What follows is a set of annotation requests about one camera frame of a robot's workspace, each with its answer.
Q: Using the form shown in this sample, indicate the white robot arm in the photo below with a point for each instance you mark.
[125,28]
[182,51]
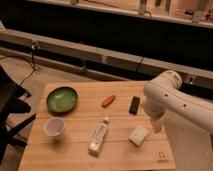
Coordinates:
[163,92]

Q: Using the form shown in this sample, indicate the orange carrot toy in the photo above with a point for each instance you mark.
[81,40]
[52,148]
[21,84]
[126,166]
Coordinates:
[108,101]

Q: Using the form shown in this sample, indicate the black chair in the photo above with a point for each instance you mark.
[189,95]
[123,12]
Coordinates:
[10,93]

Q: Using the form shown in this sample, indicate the green ceramic bowl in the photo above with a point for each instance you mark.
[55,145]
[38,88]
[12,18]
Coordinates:
[62,100]

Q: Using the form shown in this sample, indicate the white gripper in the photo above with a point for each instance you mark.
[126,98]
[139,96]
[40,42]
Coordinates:
[157,123]

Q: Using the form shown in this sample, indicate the white sponge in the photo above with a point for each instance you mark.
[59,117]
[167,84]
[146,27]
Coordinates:
[138,135]

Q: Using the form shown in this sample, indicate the black rectangular block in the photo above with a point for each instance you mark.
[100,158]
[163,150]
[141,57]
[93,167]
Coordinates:
[134,105]

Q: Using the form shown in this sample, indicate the white paper cup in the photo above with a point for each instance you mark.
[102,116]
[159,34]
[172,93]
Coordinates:
[55,128]

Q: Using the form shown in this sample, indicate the white plastic bottle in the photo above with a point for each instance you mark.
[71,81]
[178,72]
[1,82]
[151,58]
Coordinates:
[98,137]

